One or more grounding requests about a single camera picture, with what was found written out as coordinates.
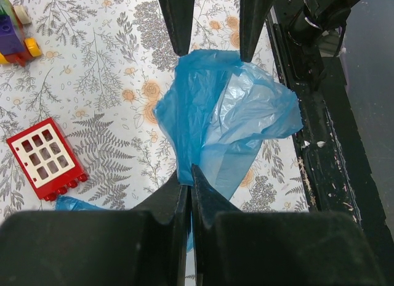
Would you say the small blue bag piece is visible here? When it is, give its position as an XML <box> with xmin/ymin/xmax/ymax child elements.
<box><xmin>55</xmin><ymin>196</ymin><xmax>103</xmax><ymax>211</ymax></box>

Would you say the colourful toy brick car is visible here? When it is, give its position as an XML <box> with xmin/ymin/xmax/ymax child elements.
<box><xmin>0</xmin><ymin>0</ymin><xmax>42</xmax><ymax>67</ymax></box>

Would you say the blue plastic trash bag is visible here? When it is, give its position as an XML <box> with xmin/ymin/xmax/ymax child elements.
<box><xmin>153</xmin><ymin>49</ymin><xmax>303</xmax><ymax>253</ymax></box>

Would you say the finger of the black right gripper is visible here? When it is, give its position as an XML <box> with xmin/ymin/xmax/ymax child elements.
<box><xmin>158</xmin><ymin>0</ymin><xmax>195</xmax><ymax>55</ymax></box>
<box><xmin>239</xmin><ymin>0</ymin><xmax>275</xmax><ymax>62</ymax></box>

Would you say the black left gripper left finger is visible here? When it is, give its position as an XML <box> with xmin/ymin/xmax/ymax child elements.
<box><xmin>1</xmin><ymin>175</ymin><xmax>188</xmax><ymax>285</ymax></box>

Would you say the red white toy brick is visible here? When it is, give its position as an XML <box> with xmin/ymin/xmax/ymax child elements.
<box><xmin>6</xmin><ymin>118</ymin><xmax>88</xmax><ymax>202</ymax></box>

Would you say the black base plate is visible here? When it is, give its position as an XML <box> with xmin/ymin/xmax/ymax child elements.
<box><xmin>267</xmin><ymin>0</ymin><xmax>393</xmax><ymax>266</ymax></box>

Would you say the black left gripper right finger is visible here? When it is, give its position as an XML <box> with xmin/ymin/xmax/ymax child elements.
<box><xmin>191</xmin><ymin>165</ymin><xmax>385</xmax><ymax>285</ymax></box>

